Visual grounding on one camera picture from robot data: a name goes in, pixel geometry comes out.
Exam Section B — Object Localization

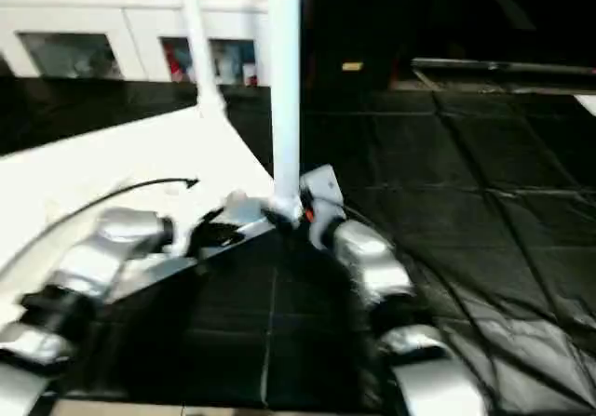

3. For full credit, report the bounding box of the white edge strip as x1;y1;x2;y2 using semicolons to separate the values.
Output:
575;94;596;118

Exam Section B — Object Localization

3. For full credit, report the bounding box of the white plastic table leg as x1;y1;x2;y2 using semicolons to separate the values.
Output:
175;0;228;117
264;0;305;223

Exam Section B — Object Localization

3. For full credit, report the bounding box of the black work mat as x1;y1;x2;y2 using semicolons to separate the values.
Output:
0;74;596;412

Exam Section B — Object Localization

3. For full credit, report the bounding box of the white plastic table top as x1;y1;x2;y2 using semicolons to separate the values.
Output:
0;102;282;307

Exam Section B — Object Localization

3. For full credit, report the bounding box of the black metal rail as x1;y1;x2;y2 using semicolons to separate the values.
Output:
410;57;596;93

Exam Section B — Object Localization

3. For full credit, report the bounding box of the white glass-door cabinet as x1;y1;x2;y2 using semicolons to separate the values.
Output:
0;0;280;87

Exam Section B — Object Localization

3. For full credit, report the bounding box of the red bottle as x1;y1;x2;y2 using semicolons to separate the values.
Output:
163;42;181;81

